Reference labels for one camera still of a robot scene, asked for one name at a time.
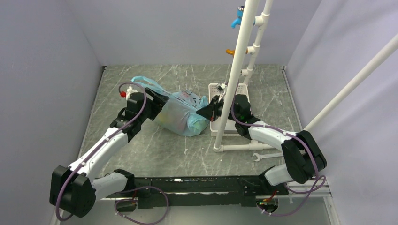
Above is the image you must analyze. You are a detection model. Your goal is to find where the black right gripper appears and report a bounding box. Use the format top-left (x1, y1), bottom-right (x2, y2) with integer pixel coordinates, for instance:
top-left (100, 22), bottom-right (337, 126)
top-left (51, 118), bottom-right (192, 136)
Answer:
top-left (196, 96), bottom-right (239, 123)

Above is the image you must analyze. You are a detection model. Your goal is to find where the blue printed plastic bag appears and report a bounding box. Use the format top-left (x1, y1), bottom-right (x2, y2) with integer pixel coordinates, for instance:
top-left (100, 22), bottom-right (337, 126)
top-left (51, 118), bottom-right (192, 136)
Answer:
top-left (131, 76), bottom-right (209, 136)

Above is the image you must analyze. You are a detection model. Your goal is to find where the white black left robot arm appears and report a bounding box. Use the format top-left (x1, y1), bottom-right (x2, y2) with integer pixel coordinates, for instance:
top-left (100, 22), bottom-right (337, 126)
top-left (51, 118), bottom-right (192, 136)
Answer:
top-left (49, 88), bottom-right (169, 218)

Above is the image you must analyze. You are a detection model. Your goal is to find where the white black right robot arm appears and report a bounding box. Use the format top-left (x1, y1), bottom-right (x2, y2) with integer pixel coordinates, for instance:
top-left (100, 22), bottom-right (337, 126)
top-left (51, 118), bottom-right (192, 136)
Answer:
top-left (228, 94), bottom-right (327, 195)

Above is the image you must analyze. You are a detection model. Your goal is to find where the white perforated plastic basket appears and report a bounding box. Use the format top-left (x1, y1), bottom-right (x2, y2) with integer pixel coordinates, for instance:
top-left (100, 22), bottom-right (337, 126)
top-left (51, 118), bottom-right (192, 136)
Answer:
top-left (207, 82), bottom-right (251, 137)

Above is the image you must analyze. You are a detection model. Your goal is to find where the orange plastic faucet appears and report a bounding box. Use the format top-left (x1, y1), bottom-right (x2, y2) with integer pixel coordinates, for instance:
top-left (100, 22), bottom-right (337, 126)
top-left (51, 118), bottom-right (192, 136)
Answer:
top-left (226, 49), bottom-right (248, 57)

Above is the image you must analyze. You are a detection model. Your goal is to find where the silver open-end wrench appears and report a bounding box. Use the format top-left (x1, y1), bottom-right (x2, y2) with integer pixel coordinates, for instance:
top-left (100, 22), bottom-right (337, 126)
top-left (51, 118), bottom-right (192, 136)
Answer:
top-left (252, 152), bottom-right (283, 162)

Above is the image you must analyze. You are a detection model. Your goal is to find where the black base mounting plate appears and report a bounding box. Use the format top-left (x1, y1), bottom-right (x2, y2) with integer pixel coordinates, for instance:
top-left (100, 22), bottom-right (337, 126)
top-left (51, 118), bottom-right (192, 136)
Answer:
top-left (104, 175), bottom-right (289, 209)

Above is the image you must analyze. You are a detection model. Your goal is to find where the blue plastic faucet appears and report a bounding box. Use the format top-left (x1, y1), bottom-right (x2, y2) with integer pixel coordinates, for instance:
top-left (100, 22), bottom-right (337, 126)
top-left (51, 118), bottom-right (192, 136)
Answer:
top-left (230, 6), bottom-right (245, 29)

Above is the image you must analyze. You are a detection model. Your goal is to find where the white pvc pipe rack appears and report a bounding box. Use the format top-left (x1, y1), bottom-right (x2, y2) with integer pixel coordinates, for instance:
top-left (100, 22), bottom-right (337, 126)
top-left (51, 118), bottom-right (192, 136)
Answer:
top-left (213, 0), bottom-right (274, 152)

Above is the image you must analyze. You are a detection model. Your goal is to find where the white diagonal pipe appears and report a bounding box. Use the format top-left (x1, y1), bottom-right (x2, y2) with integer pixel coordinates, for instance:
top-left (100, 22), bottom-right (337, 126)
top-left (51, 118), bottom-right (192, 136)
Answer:
top-left (304, 34), bottom-right (398, 131)

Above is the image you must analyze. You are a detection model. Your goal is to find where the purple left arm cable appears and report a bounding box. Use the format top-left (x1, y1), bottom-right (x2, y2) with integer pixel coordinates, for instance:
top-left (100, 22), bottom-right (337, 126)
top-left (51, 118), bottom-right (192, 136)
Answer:
top-left (55, 82), bottom-right (169, 224)

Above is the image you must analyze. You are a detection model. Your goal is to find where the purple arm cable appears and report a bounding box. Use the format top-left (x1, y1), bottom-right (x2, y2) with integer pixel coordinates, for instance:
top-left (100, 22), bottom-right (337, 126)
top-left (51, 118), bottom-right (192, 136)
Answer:
top-left (229, 90), bottom-right (327, 218)
top-left (55, 82), bottom-right (169, 224)

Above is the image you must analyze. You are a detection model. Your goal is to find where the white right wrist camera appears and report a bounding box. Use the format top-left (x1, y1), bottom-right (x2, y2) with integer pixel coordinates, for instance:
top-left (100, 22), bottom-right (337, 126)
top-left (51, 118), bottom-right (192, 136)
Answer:
top-left (215, 83), bottom-right (228, 94)

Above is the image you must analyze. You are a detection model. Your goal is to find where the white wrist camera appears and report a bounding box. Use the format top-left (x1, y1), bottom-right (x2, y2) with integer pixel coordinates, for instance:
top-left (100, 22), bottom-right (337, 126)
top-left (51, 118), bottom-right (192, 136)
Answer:
top-left (215, 83), bottom-right (228, 94)
top-left (125, 86), bottom-right (138, 100)

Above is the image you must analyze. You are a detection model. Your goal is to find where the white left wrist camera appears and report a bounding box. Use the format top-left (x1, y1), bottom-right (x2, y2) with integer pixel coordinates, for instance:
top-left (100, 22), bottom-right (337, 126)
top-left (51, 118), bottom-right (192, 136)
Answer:
top-left (125, 86), bottom-right (138, 100)

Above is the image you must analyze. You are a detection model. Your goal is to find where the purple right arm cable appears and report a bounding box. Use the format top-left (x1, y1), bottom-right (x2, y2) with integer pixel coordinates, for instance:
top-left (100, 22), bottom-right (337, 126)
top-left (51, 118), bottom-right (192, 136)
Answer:
top-left (229, 90), bottom-right (327, 218)

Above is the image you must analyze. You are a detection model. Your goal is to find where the aluminium extrusion rail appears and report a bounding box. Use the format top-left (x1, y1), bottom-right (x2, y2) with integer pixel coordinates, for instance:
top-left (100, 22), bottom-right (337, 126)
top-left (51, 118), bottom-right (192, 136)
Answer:
top-left (52, 176), bottom-right (327, 225)

